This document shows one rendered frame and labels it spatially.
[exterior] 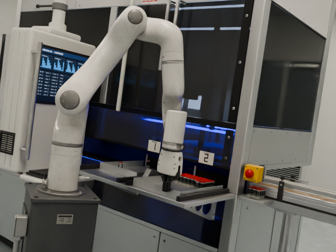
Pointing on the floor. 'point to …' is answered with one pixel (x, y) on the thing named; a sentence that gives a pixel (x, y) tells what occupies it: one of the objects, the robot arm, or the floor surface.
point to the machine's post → (244, 123)
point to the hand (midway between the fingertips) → (166, 186)
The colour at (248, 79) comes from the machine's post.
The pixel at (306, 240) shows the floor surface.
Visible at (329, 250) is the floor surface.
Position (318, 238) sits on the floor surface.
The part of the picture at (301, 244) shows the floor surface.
